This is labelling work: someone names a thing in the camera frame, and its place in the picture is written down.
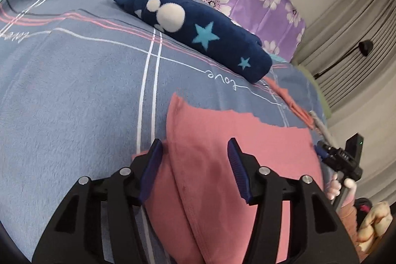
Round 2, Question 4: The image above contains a navy star fleece garment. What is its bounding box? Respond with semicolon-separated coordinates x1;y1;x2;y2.
114;0;272;84

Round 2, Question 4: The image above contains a white gloved right hand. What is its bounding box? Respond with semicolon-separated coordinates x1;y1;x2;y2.
325;173;357;204

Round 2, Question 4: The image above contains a green mattress edge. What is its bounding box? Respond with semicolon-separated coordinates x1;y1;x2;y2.
295;64;332;119

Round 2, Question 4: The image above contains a blue plaid bed sheet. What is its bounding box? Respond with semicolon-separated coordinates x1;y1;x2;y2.
1;0;303;257

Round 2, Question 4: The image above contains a folded salmon cloth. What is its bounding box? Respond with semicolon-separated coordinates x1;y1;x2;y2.
263;76;314;129

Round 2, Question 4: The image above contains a folded grey white cloth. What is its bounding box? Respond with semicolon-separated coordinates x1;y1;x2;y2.
309;111;339;148

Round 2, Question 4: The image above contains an orange sleeved forearm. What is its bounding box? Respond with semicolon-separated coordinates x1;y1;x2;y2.
337;196;358;242

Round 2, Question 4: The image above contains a pink garment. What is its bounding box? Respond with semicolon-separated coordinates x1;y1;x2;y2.
139;94;324;263

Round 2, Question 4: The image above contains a cream plush toy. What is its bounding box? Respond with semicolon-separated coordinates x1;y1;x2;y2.
357;201;393;254

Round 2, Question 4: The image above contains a white pleated curtain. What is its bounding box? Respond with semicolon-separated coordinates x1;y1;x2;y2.
293;0;395;203

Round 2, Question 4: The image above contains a black lamp on stand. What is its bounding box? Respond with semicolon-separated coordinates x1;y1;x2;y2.
313;39;375;80

